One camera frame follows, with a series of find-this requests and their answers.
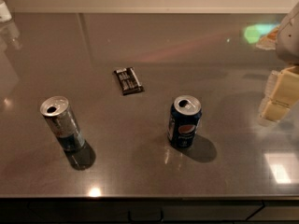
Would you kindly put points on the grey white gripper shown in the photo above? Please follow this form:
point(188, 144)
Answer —
point(289, 40)

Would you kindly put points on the blue pepsi can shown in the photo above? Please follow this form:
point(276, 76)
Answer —
point(185, 115)

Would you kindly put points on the tall silver energy drink can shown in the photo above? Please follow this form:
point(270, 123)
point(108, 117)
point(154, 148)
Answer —
point(58, 113)

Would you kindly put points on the black snack bar wrapper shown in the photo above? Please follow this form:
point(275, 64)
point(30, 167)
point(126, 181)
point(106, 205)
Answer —
point(128, 81)

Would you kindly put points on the white object at table corner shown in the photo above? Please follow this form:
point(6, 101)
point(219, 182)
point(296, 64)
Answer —
point(5, 14)

